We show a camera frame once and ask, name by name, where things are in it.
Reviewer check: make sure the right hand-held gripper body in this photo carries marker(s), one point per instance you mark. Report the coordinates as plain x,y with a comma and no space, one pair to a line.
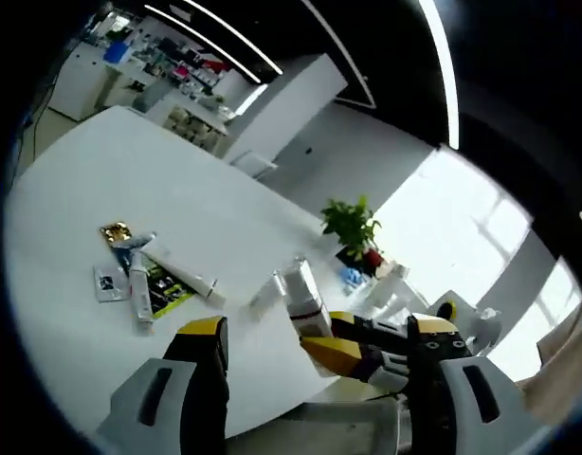
480,327

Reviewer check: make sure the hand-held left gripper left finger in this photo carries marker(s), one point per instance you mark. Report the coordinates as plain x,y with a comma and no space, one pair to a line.
196,379

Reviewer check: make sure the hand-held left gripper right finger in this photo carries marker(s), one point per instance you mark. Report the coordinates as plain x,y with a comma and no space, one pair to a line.
442,393

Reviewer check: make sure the tall white skincare bottle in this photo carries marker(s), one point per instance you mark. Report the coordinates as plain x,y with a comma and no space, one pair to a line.
303,289

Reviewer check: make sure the green black skincare sachet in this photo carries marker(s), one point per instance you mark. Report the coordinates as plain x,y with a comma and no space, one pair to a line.
170,291

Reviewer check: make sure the white skincare tube red label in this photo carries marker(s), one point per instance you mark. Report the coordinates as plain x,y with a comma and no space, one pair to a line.
140,298

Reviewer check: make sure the white skincare bottle red collar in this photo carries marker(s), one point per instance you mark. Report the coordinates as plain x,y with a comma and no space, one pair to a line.
182,270

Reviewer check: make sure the white skincare sachet dark print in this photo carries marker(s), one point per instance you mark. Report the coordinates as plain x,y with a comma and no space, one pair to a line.
108,283

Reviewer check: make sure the blue white skincare pack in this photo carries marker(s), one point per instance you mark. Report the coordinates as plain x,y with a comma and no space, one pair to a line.
130,244

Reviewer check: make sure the gold skincare sachet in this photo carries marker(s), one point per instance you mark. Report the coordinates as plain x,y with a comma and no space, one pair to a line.
115,233

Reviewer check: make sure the white plastic container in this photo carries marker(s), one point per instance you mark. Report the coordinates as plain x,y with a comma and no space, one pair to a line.
395,289

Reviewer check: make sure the blue glove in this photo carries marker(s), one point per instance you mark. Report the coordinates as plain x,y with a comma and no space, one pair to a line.
352,276

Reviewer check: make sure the small red pot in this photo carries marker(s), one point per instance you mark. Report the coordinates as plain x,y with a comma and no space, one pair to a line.
372,258

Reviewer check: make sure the large bright window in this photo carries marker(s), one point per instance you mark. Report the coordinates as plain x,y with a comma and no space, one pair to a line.
452,237

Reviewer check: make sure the green potted plant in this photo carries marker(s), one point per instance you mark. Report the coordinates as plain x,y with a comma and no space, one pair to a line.
350,223

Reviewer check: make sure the low white display shelf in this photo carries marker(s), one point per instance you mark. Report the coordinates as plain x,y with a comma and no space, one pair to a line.
196,125

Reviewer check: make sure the long curved ceiling light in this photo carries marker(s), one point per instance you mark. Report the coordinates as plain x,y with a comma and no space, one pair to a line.
445,71

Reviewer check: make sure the straight ceiling strip light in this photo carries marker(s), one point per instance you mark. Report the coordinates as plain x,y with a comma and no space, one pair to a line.
205,45
234,40

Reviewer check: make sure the cluttered white workbench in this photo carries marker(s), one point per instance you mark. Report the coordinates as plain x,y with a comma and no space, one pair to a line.
144,61

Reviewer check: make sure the blue crate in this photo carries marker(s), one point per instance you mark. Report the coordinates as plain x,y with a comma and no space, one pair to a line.
116,52

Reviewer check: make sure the white frame chair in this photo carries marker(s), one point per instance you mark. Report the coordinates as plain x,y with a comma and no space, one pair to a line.
254,165

